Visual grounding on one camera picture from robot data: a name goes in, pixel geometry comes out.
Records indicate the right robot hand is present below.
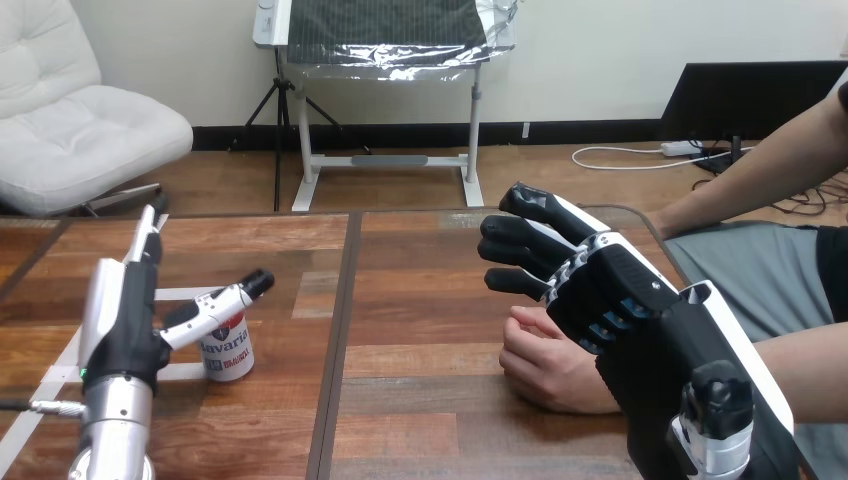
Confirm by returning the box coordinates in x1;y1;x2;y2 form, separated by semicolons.
476;182;807;480

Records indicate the white power strip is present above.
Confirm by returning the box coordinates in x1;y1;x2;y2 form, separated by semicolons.
660;139;705;158

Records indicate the foil sheet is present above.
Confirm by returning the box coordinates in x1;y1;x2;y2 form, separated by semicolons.
284;0;522;83

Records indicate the tangle of cables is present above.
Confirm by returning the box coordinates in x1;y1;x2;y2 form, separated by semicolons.
688;137;848;218

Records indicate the black tripod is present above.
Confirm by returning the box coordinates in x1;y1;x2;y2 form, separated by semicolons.
228;47;372;213

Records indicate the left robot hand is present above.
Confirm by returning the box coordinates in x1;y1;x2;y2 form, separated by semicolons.
77;193;276;395

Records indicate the white cushioned chair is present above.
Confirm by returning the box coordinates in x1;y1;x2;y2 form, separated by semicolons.
0;0;195;219

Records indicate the person's forearm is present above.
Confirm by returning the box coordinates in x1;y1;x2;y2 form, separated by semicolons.
645;84;848;241
753;321;848;426

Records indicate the red and white drink can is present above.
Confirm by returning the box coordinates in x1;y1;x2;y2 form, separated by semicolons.
198;311;256;384

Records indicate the dark screen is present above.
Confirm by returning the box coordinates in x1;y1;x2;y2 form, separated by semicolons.
658;60;848;142

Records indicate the white desk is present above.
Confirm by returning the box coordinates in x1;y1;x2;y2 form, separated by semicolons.
252;0;519;213

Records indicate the person's hand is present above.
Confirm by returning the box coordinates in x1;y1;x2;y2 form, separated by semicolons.
498;305;624;417

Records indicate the black cable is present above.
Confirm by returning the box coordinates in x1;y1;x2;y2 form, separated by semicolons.
0;398;88;419

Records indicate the person's body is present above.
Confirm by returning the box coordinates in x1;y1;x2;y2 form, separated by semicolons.
664;78;848;480

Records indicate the white power cable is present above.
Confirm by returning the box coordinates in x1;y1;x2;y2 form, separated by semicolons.
570;144;754;172

